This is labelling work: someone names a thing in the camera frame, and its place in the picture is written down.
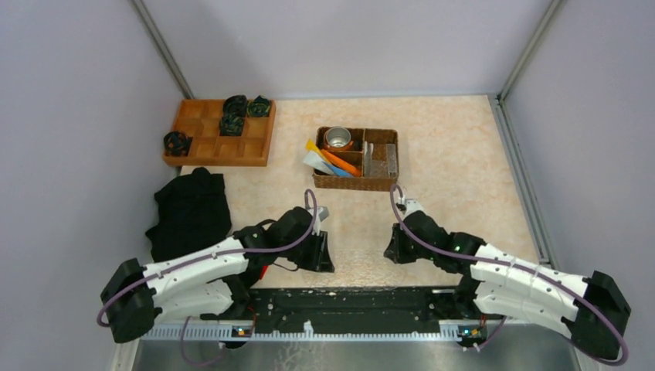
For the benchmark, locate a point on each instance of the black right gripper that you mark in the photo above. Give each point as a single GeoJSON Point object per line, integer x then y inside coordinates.
{"type": "Point", "coordinates": [397, 246]}

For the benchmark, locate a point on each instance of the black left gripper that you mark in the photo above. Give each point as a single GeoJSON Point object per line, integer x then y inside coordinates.
{"type": "Point", "coordinates": [317, 250]}

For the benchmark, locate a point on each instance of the brown wicker divided basket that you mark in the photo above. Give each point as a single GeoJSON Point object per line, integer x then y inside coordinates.
{"type": "Point", "coordinates": [355, 155]}

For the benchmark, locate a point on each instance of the clear textured plastic tray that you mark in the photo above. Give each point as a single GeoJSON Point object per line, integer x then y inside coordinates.
{"type": "Point", "coordinates": [364, 268]}

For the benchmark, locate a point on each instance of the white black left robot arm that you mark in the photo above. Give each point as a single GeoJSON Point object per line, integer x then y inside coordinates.
{"type": "Point", "coordinates": [213, 283]}

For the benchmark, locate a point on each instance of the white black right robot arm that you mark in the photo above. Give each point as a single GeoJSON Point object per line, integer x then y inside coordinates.
{"type": "Point", "coordinates": [591, 312]}

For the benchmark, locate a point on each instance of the orange toothbrush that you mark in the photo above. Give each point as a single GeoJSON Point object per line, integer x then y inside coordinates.
{"type": "Point", "coordinates": [342, 164]}

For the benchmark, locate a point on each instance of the white toothpaste tube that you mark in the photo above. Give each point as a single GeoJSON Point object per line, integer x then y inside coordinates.
{"type": "Point", "coordinates": [316, 162]}

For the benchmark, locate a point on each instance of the orange wooden compartment tray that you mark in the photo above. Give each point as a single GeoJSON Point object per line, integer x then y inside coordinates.
{"type": "Point", "coordinates": [199, 121]}

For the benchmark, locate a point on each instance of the metal cup orange base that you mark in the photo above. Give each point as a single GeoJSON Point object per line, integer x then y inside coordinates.
{"type": "Point", "coordinates": [338, 139]}

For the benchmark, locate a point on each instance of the black cloth pile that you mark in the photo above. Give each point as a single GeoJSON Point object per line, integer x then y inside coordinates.
{"type": "Point", "coordinates": [193, 214]}

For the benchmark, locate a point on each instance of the black patterned rolled sock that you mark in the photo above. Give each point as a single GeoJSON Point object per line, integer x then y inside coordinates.
{"type": "Point", "coordinates": [231, 126]}

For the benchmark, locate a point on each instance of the black green rolled sock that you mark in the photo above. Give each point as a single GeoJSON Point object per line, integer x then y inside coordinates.
{"type": "Point", "coordinates": [259, 107]}

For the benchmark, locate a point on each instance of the black orange rolled sock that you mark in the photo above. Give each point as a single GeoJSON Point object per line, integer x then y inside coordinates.
{"type": "Point", "coordinates": [177, 144]}

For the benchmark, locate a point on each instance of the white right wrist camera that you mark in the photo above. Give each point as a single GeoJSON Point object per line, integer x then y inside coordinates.
{"type": "Point", "coordinates": [407, 206]}

